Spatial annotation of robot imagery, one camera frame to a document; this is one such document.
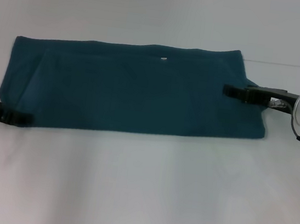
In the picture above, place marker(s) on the blue t-shirt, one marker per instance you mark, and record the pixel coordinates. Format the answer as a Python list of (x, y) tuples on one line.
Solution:
[(142, 89)]

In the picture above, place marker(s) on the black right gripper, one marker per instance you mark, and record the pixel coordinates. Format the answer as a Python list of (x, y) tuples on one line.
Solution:
[(273, 99)]

